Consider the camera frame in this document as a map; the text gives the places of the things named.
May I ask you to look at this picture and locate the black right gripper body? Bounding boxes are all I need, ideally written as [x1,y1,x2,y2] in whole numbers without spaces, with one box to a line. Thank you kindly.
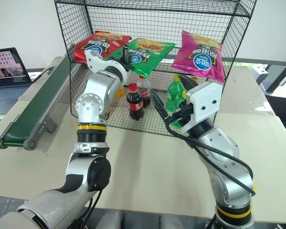
[168,102,194,128]

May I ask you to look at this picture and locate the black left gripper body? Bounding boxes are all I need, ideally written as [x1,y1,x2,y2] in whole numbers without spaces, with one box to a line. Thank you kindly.
[120,60,134,72]

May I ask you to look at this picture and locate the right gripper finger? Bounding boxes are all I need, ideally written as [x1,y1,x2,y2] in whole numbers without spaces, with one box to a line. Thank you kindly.
[178,73,198,91]
[150,88,170,121]

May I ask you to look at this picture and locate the green conveyor belt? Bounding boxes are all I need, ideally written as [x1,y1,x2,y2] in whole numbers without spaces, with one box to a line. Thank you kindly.
[0,51,72,151]

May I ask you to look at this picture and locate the green soda bottle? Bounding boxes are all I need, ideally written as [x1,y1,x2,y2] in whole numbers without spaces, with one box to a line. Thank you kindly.
[170,75,200,129]
[165,74,187,113]

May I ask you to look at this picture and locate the green chip bag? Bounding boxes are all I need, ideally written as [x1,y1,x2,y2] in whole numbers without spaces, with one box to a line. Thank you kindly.
[104,38,176,77]

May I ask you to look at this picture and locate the cola bottle red label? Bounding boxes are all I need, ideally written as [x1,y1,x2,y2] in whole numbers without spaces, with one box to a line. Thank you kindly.
[126,82,144,121]
[136,74,152,108]

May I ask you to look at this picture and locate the orange soda bottle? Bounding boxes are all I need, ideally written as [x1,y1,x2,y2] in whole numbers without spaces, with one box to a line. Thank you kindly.
[115,86,126,98]

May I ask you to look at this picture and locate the magenta chip bag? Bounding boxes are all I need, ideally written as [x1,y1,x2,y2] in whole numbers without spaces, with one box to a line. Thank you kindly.
[171,30,226,84]

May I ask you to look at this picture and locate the red chip bag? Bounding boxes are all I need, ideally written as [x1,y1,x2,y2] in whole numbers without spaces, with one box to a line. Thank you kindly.
[73,31,133,64]

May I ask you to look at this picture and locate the dark background furniture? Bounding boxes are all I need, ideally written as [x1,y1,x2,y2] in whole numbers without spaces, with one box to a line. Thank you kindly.
[251,62,286,126]

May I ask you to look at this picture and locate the grey laptop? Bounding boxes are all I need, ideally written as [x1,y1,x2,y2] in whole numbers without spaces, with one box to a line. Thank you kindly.
[0,47,33,115]

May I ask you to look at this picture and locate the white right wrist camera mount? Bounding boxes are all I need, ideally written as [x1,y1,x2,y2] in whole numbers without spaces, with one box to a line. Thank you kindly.
[181,82,224,135]

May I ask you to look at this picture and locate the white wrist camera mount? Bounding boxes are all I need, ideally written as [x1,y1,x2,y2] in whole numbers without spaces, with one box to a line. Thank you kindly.
[181,82,224,135]
[85,50,129,83]

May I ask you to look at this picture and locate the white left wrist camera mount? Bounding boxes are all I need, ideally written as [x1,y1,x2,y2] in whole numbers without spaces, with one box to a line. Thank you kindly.
[85,50,129,83]

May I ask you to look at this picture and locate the black wire mesh rack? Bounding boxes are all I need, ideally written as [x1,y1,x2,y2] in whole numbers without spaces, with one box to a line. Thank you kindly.
[54,0,257,138]

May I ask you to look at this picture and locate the black conveyor power cable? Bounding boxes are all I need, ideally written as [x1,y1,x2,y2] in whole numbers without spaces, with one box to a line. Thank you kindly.
[31,67,54,83]

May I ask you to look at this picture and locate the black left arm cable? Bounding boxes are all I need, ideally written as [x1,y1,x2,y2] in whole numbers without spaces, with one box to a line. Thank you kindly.
[71,187,103,229]

